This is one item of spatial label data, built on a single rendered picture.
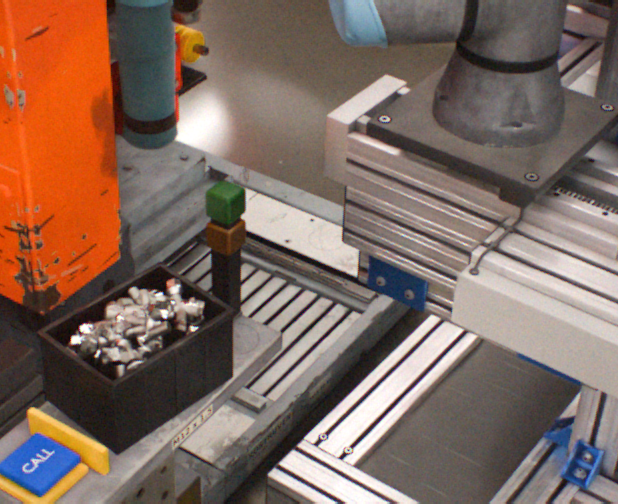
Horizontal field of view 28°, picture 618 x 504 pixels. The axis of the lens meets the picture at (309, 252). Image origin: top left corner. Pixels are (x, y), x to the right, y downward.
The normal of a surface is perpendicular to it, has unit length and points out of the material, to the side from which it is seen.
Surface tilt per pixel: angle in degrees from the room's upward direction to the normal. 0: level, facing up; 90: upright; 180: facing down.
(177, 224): 90
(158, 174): 0
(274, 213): 0
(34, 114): 90
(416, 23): 101
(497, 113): 73
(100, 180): 90
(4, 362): 0
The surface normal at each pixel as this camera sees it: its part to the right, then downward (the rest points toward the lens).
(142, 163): 0.04, -0.80
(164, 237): 0.83, 0.36
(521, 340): -0.59, 0.47
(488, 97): -0.39, 0.26
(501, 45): -0.29, 0.57
